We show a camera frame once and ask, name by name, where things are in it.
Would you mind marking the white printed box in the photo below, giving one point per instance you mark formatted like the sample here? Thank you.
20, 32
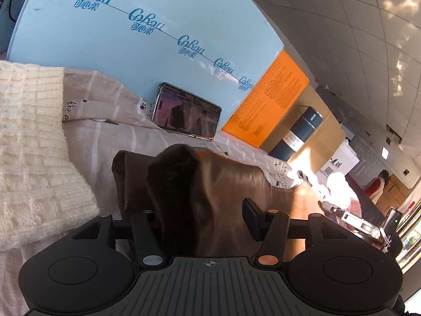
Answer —
340, 161

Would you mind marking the brown garment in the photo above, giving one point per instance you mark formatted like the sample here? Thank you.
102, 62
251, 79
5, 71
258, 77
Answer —
223, 197

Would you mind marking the large light blue printed box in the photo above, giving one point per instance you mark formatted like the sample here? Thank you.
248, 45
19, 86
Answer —
131, 49

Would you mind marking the cream knit sweater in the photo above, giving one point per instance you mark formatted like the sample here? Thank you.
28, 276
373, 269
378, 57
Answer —
33, 151

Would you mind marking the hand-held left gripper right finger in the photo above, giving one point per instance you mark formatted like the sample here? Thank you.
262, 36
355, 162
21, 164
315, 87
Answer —
251, 217

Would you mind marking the wooden cabinet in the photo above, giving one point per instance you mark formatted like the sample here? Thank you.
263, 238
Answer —
396, 192

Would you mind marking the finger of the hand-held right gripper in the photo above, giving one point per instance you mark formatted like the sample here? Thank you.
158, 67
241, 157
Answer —
330, 210

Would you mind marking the pink cloth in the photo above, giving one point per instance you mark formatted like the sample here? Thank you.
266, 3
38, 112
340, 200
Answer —
342, 191

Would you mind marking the dark blue thermos bottle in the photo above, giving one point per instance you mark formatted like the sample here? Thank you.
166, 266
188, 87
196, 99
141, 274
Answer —
296, 135

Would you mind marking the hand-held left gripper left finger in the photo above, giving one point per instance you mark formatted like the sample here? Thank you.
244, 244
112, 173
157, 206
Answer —
144, 228

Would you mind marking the brown cardboard box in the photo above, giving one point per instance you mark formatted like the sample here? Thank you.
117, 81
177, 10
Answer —
324, 131

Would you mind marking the smartphone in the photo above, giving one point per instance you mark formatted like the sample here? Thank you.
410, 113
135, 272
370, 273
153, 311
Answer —
186, 112

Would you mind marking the orange printed box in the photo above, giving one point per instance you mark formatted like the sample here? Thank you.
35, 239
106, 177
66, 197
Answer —
266, 102

